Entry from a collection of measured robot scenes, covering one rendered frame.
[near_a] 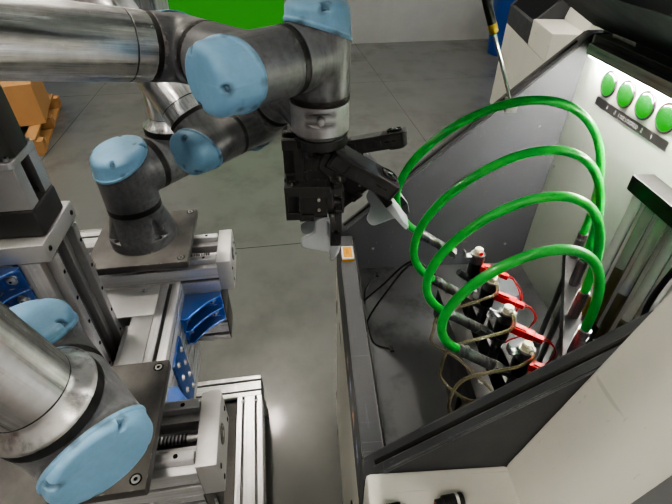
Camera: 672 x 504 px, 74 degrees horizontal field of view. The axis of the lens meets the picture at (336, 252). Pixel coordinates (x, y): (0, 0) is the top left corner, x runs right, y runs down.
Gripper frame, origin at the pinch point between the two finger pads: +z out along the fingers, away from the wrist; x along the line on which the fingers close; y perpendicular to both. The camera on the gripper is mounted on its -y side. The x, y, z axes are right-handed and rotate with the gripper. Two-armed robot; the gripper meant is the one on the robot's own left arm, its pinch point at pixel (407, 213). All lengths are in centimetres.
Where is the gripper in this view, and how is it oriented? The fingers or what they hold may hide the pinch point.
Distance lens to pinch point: 82.0
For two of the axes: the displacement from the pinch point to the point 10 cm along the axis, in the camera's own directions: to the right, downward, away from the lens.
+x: -1.6, 4.2, -8.9
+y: -7.4, 5.5, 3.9
